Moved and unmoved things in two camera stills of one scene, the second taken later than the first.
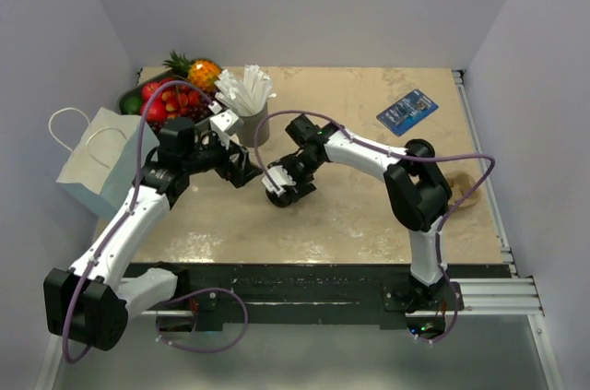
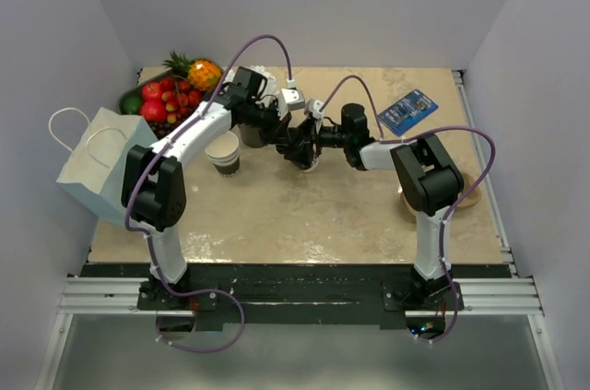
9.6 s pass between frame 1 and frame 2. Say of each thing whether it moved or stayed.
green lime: stayed
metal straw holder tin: stayed
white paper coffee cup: moved
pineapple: stayed
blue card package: stayed
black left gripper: moved
